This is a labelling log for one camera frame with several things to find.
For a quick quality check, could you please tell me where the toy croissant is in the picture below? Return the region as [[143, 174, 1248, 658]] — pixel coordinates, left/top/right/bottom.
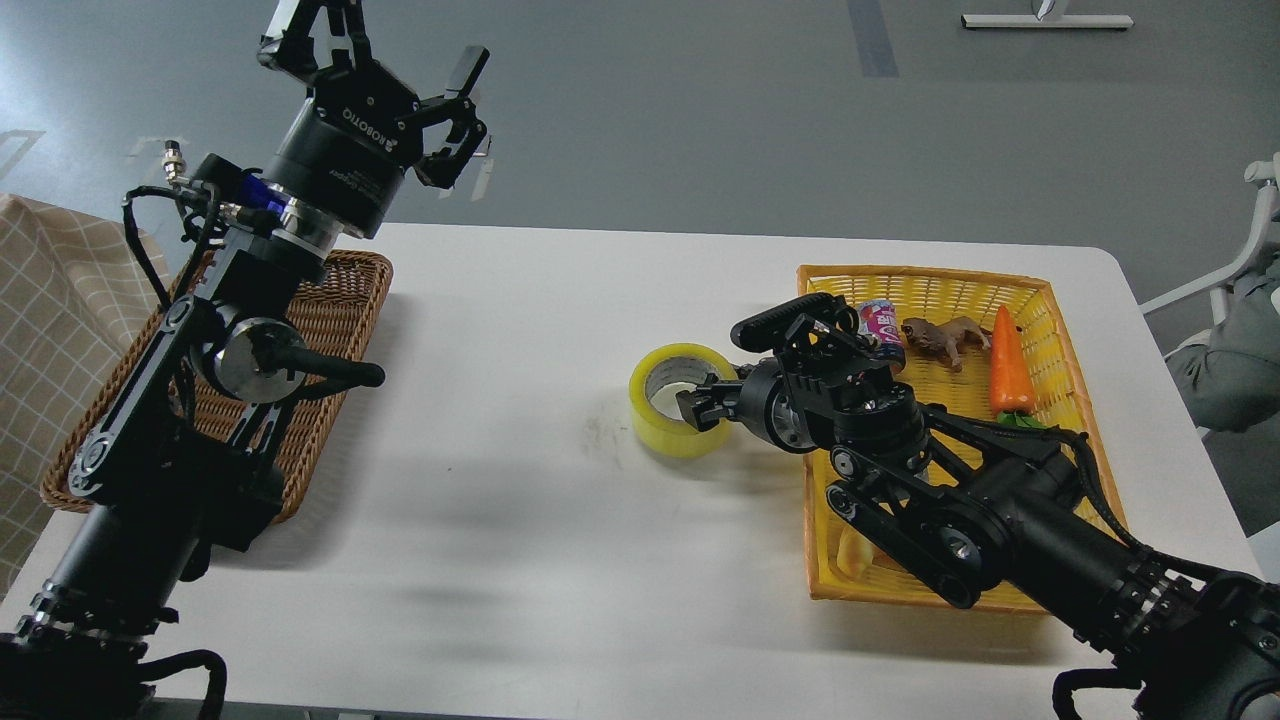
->
[[835, 527, 884, 582]]

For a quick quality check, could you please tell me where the yellow plastic basket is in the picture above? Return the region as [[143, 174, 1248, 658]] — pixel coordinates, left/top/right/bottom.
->
[[796, 264, 1126, 615]]

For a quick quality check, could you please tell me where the brown toy lion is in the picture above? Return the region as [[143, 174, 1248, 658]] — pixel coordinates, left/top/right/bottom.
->
[[899, 316, 992, 372]]

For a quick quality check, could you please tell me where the orange toy carrot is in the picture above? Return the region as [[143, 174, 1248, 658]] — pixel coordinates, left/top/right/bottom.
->
[[988, 306, 1044, 429]]

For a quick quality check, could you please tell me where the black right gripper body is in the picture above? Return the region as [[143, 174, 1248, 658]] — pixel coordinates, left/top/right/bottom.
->
[[730, 363, 813, 454]]

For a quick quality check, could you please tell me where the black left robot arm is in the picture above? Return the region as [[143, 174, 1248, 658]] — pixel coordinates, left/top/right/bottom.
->
[[3, 1, 492, 719]]

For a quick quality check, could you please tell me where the white chair frame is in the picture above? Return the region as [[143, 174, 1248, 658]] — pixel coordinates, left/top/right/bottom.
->
[[1139, 152, 1279, 325]]

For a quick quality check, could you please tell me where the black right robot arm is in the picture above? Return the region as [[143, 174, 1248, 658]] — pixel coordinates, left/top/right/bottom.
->
[[676, 293, 1279, 719]]

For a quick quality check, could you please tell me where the brown wicker basket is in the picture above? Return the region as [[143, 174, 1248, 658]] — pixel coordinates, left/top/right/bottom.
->
[[41, 247, 393, 527]]

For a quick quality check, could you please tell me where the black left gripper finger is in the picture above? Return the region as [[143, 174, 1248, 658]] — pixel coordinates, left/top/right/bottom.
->
[[257, 1, 375, 87], [397, 45, 492, 190]]

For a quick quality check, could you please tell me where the white stand base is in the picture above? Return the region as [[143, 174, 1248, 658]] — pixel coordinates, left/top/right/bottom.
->
[[960, 1, 1135, 32]]

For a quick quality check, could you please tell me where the beige checkered cloth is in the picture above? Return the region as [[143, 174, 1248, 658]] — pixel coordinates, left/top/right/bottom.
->
[[1, 193, 156, 589]]

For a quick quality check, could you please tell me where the small soda can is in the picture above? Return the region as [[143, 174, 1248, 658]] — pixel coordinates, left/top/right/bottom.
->
[[858, 299, 908, 375]]

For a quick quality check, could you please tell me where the yellow tape roll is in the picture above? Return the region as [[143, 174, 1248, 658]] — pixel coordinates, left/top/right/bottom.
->
[[627, 343, 733, 459]]

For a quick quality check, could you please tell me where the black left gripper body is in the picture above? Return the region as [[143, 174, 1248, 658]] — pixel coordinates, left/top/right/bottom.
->
[[262, 70, 422, 238]]

